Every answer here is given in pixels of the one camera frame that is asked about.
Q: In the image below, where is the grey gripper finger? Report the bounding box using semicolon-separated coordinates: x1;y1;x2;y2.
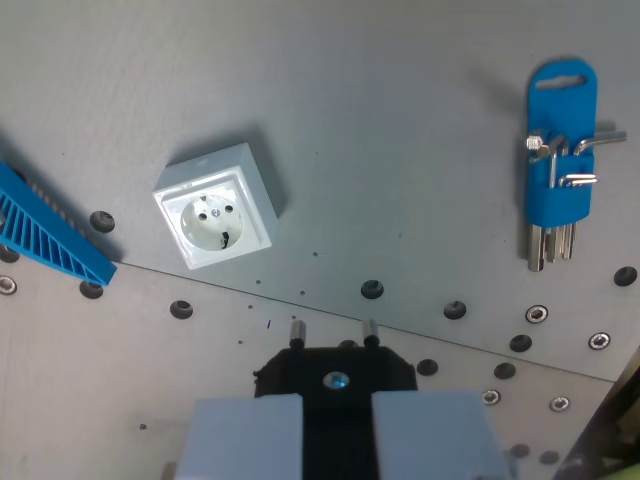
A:
372;390;512;480
175;394;305;480

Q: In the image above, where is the black power plug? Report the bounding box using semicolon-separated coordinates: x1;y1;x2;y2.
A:
253;319;419;480

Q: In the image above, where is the largest silver hex key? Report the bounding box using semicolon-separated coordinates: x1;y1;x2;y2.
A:
526;134;551;273

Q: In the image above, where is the blue ribbed plastic wedge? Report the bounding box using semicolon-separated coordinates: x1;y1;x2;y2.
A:
0;160;118;287

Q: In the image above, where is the small silver hex key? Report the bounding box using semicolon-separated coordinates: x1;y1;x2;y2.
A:
558;172;599;189

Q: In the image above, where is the medium silver hex key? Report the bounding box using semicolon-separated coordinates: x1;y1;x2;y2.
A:
545;142;561;264

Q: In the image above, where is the long-armed silver hex key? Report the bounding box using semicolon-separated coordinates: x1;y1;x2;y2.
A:
560;130;628;260

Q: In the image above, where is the blue hex key holder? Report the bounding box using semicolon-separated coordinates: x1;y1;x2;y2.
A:
524;59;600;227

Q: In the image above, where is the white wall socket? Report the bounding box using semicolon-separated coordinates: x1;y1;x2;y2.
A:
152;142;279;272

